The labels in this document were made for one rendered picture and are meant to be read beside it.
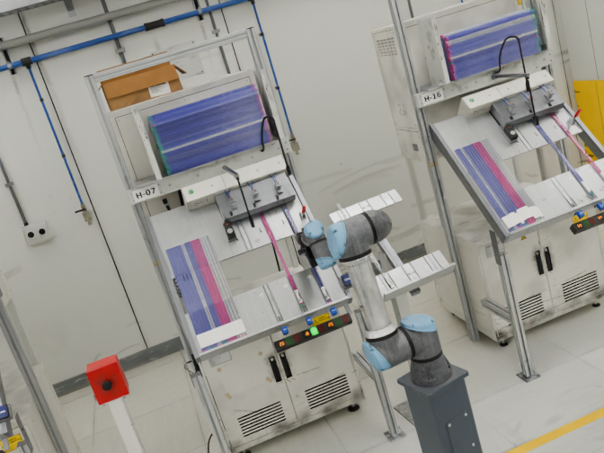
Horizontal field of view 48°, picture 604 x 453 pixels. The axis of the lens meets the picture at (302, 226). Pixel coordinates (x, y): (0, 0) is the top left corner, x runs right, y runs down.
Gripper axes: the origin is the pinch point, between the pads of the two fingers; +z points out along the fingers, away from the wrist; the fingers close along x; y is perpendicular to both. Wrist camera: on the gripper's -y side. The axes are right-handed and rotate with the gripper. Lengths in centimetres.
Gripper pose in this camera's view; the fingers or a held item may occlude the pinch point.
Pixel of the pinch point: (306, 253)
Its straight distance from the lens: 296.8
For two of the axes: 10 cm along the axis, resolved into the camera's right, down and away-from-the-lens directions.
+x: -9.2, 3.3, -2.0
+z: -1.1, 2.7, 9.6
